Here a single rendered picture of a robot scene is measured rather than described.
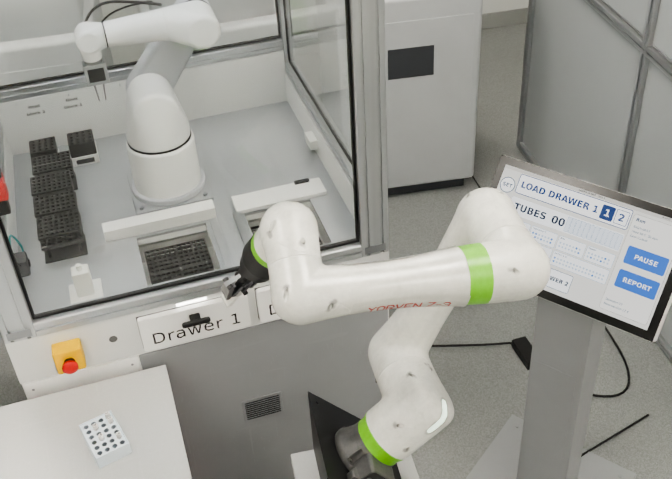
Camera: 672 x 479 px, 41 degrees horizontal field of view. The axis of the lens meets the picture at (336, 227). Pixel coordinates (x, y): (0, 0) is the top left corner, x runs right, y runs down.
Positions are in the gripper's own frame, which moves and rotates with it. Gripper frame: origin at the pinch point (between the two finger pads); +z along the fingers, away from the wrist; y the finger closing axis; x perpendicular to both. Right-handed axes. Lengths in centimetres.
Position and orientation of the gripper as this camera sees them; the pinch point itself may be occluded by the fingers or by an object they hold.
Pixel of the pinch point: (231, 295)
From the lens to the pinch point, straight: 198.2
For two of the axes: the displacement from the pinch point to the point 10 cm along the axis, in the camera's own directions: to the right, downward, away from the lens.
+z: -4.1, 4.1, 8.1
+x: -5.0, -8.5, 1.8
